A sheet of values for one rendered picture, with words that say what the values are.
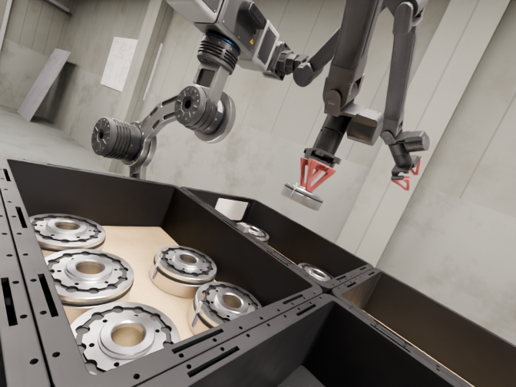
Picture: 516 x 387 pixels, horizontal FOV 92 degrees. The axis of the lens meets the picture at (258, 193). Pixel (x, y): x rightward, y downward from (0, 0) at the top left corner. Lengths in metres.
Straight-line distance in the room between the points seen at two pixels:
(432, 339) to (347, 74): 0.55
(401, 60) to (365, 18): 0.39
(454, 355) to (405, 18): 0.76
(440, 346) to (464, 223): 1.51
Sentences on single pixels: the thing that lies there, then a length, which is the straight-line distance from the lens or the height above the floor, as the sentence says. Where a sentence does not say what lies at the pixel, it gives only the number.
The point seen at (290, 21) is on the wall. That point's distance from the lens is 3.03.
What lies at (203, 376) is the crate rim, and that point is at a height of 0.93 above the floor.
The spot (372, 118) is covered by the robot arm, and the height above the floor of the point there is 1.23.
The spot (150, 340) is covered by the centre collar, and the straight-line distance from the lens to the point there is 0.29.
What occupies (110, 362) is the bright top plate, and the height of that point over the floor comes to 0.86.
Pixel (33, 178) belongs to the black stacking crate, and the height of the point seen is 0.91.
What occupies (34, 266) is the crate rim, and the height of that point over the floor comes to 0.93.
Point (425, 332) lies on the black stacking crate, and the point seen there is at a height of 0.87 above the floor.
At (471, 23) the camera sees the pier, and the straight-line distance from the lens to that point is 2.30.
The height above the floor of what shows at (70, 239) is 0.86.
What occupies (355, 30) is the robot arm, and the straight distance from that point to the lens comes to 0.56.
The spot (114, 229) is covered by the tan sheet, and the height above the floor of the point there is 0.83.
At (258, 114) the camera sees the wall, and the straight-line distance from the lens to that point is 2.72.
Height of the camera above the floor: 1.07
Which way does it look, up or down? 8 degrees down
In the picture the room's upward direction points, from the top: 22 degrees clockwise
